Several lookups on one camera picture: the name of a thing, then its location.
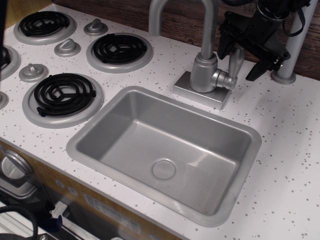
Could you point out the silver edge stove knob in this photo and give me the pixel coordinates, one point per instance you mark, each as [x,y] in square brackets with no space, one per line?
[3,100]

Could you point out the silver oven dial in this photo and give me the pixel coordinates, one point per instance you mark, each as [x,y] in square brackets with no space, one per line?
[14,167]

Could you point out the silver lower stove knob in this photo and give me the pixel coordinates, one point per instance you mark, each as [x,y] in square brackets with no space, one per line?
[33,73]

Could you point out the silver oven door handle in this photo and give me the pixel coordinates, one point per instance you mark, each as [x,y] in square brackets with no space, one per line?
[23,193]

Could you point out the silver gooseneck faucet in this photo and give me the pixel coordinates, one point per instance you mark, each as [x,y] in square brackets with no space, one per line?
[196,85]

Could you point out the silver faucet lever handle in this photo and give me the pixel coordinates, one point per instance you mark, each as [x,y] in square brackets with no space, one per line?
[228,80]

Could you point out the black front-right burner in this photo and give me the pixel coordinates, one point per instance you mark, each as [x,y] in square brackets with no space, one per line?
[62,100]

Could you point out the black back-left burner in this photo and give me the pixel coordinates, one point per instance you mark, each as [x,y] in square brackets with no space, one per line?
[44,28]

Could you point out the grey support pole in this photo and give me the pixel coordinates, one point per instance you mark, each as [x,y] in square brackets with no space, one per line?
[285,75]

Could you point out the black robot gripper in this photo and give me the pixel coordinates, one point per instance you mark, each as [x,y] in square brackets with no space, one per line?
[257,34]

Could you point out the silver top stove knob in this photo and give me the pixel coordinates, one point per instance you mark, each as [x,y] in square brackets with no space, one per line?
[95,28]

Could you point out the black left edge burner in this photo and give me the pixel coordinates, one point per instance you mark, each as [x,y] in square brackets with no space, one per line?
[9,62]

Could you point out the grey plastic sink basin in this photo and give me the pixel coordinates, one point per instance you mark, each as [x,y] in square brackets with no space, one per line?
[189,160]

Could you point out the black back-right burner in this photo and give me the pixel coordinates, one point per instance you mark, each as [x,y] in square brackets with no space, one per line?
[119,53]

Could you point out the silver middle stove knob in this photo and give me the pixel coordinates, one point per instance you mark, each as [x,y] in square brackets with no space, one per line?
[67,48]

